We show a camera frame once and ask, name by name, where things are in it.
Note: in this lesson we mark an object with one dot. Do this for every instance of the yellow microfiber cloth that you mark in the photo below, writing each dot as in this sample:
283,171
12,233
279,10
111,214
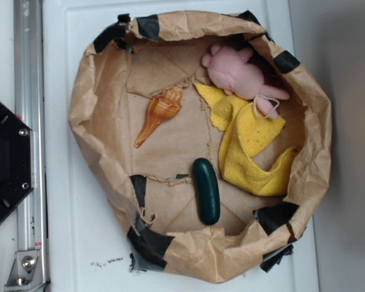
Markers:
245,136

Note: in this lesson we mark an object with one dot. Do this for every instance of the orange plastic conch shell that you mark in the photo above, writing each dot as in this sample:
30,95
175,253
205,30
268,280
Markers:
159,110

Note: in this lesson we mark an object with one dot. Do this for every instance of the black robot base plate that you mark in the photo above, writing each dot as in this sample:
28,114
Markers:
16,180

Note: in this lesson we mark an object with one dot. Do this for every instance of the metal corner bracket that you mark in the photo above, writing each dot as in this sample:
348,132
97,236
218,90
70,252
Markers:
26,272

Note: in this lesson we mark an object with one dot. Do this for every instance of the aluminium extrusion rail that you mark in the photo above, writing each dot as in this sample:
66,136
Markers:
29,104

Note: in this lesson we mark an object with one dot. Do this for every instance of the brown paper bin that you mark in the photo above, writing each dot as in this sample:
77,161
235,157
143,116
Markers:
150,188

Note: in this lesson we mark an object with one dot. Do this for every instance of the pink plush toy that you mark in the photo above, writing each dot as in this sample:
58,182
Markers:
230,70

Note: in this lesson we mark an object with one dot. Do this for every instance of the dark green toy cucumber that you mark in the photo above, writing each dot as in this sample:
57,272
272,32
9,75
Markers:
207,191

